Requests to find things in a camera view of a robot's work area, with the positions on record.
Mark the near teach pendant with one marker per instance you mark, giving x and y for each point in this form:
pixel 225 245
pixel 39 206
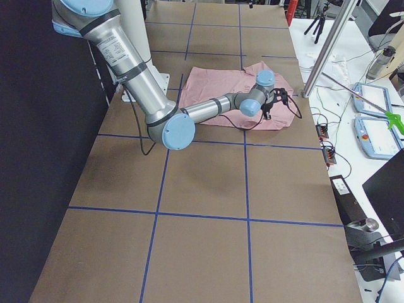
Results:
pixel 376 139

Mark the green-tipped metal grabber stick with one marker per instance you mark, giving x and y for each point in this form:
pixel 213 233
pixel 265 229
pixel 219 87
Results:
pixel 394 119

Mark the pink printed t-shirt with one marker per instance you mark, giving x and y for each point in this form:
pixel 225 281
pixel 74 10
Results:
pixel 204 84

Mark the black box with label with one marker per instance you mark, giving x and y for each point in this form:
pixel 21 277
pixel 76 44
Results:
pixel 348 206

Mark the teach pendant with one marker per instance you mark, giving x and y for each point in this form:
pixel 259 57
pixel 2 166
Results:
pixel 375 94
pixel 376 139

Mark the aluminium frame post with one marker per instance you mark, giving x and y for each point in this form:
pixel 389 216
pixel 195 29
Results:
pixel 331 40

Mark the black monitor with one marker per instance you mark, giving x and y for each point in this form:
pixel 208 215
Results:
pixel 384 190

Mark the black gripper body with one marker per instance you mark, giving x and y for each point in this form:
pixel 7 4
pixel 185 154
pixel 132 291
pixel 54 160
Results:
pixel 267 108

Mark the far teach pendant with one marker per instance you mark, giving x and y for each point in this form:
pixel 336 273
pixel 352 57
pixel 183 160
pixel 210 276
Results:
pixel 375 94

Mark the water bottle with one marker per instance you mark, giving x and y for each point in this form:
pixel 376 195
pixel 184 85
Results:
pixel 382 60

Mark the red cylinder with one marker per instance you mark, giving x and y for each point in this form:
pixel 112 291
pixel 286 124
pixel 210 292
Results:
pixel 292 6

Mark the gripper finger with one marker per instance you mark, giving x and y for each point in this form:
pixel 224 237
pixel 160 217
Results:
pixel 268 115

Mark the black tripod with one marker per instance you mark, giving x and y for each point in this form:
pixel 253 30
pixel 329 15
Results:
pixel 319 22

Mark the orange terminal block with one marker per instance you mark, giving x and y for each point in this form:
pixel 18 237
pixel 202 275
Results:
pixel 322 131
pixel 329 155

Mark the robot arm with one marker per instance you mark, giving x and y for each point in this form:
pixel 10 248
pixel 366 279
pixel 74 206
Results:
pixel 117 28

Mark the office chair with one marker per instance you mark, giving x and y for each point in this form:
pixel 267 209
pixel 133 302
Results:
pixel 386 25

